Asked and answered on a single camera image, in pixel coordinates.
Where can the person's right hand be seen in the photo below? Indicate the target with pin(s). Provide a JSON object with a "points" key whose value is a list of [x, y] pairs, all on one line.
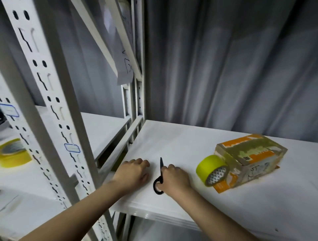
{"points": [[174, 181]]}

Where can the person's left hand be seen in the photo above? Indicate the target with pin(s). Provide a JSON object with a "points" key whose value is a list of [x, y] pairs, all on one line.
{"points": [[131, 174]]}

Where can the black scissors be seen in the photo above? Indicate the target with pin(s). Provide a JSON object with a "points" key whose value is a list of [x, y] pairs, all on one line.
{"points": [[161, 164]]}

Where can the yellow tape roll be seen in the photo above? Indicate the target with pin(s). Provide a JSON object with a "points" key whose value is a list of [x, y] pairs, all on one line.
{"points": [[15, 156], [208, 168]]}

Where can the orange and white carton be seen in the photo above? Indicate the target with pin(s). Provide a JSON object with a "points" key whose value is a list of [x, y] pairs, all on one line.
{"points": [[253, 154]]}

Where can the person's left forearm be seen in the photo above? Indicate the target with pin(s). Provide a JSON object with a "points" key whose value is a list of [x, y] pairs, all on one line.
{"points": [[74, 216]]}

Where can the person's right forearm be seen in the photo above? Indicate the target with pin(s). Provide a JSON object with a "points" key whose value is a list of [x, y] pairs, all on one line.
{"points": [[216, 218]]}

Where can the blue rack label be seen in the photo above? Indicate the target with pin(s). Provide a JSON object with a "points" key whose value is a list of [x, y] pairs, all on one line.
{"points": [[72, 148], [10, 110]]}

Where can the white metal shelf rack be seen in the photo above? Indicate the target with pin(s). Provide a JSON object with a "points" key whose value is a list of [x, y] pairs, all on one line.
{"points": [[54, 99]]}

